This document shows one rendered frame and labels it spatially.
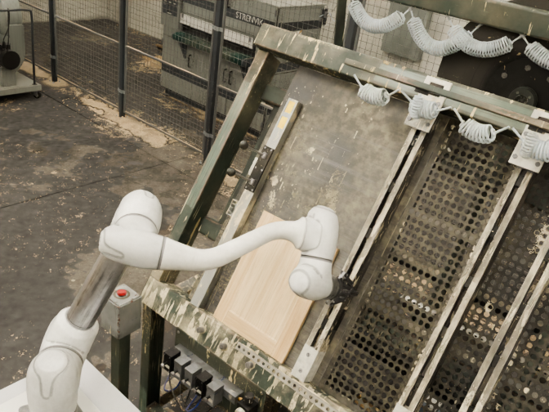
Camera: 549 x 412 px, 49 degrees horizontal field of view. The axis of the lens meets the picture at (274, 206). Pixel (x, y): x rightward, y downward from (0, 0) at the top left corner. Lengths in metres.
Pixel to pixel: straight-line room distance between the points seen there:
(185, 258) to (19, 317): 2.33
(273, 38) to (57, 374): 1.54
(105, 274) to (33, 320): 1.96
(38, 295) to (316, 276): 2.63
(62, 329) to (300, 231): 0.90
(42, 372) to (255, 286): 0.86
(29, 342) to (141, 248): 2.12
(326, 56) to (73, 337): 1.40
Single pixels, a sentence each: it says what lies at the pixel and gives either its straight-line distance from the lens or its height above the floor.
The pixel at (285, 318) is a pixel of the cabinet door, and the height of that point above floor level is 1.02.
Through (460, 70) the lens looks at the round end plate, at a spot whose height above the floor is 1.89.
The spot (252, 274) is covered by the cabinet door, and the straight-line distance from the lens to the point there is 2.47.
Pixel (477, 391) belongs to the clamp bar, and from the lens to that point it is 2.12.
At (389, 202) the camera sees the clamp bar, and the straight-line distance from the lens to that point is 2.21.
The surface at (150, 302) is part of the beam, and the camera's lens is 2.72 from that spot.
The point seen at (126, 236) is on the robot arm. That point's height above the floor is 1.54.
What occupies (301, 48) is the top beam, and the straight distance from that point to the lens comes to 2.54.
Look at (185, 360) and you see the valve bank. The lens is 2.53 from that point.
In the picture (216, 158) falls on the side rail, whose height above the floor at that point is 1.42.
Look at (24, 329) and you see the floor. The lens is 3.92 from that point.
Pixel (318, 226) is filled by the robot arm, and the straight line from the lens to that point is 1.85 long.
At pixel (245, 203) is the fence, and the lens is 2.51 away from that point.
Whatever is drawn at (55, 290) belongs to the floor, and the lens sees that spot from 4.20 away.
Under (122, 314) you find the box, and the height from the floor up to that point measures 0.89.
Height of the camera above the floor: 2.48
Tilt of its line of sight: 28 degrees down
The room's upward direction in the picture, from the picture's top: 9 degrees clockwise
